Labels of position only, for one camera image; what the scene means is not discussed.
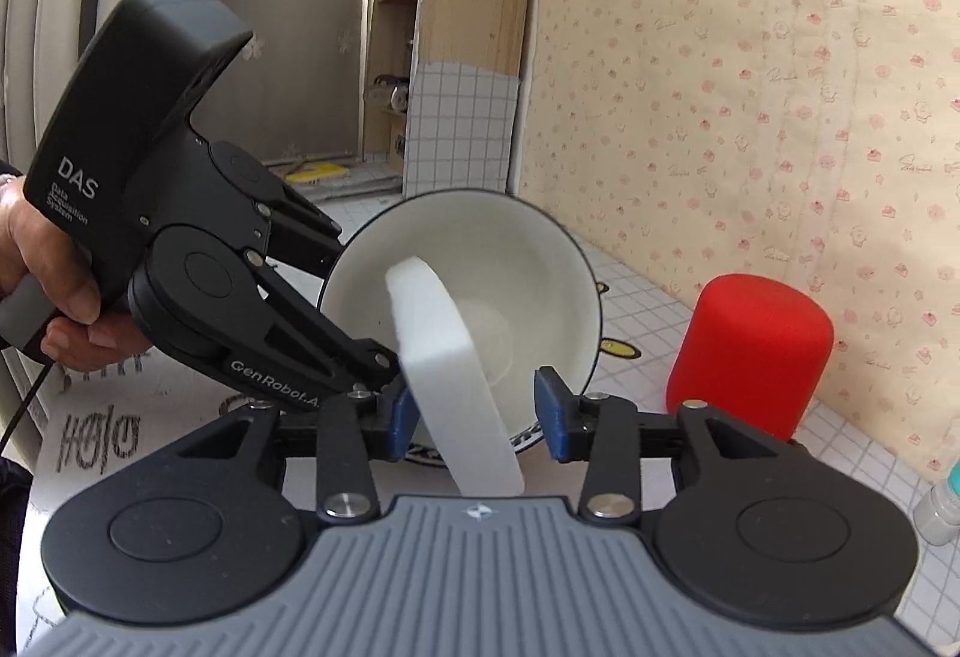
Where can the yellow white ceramic bowl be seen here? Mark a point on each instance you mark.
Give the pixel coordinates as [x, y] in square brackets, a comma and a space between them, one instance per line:
[524, 287]

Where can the white sponge block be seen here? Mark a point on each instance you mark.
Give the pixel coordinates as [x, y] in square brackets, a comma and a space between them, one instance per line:
[445, 376]

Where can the metal folding rack yellow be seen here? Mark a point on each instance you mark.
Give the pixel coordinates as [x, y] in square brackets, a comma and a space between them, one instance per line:
[321, 180]

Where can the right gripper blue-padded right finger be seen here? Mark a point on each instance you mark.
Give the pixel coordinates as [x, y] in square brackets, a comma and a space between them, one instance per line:
[601, 432]

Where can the teal capped small bottle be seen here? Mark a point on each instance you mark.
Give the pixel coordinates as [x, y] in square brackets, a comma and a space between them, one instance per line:
[937, 515]

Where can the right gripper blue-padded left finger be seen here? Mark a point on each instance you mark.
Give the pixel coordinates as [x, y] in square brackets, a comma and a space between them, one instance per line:
[352, 430]

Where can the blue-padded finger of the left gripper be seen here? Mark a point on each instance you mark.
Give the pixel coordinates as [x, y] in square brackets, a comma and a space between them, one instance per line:
[303, 357]
[299, 234]

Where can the wooden shelf unit left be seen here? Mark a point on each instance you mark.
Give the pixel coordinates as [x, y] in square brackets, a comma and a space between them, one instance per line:
[443, 79]

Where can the person's left hand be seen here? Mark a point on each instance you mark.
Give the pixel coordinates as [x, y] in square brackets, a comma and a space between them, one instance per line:
[84, 337]

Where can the red cylindrical speaker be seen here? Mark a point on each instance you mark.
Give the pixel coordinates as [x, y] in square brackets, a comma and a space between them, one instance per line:
[755, 348]

